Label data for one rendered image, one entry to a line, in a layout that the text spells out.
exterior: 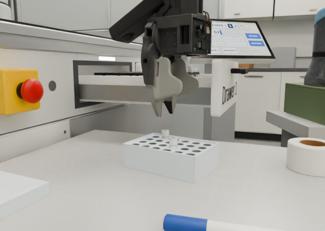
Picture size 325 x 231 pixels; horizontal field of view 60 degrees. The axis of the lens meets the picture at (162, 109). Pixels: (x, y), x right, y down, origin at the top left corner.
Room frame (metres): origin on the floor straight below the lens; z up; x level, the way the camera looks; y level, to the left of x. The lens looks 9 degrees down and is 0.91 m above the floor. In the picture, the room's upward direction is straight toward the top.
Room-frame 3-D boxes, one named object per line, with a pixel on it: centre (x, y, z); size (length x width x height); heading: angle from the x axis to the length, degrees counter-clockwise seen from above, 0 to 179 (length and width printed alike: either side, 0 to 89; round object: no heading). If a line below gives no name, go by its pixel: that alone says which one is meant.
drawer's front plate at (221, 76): (0.67, -0.15, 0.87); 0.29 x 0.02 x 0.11; 159
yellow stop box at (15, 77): (0.47, 0.25, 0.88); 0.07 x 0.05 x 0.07; 159
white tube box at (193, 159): (0.42, -0.01, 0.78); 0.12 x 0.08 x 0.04; 58
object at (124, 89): (0.75, 0.04, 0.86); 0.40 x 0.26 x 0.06; 69
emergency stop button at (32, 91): (0.46, 0.22, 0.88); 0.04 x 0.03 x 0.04; 159
